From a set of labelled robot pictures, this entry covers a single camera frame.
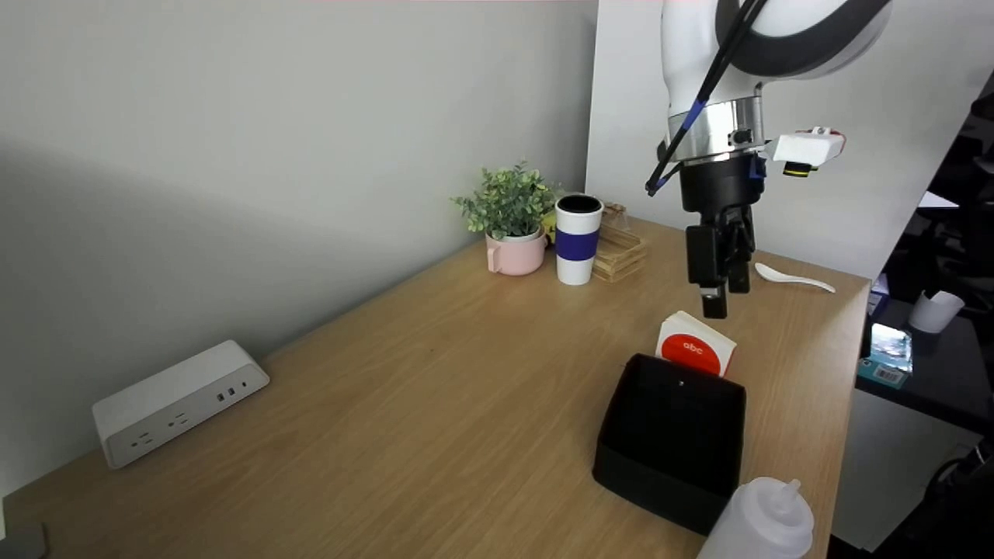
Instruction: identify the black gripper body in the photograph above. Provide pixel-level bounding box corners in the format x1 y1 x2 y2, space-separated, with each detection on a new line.
676 152 768 235

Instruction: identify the white book with red circle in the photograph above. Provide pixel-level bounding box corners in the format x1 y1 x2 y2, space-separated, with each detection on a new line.
651 308 739 378

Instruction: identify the black fabric box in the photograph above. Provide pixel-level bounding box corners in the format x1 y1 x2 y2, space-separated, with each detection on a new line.
589 350 748 536

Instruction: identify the white plastic spoon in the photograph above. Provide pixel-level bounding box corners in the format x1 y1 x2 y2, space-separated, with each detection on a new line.
750 259 839 299

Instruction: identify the wooden slat crate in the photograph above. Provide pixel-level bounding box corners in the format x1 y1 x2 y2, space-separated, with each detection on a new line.
589 198 648 287

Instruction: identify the white cup with blue band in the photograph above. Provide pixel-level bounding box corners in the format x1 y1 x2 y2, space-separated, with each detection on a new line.
554 192 605 289

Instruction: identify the green plant in pink pot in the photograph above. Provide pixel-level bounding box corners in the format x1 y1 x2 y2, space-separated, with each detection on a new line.
451 161 563 281

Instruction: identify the white paper cup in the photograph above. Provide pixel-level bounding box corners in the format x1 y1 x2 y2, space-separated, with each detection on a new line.
907 287 969 335

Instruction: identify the dark side table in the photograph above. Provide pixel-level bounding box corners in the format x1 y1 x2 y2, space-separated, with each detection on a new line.
855 278 994 436

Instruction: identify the translucent white squeeze bottle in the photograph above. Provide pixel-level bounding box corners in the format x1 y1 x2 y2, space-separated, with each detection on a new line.
692 476 818 559

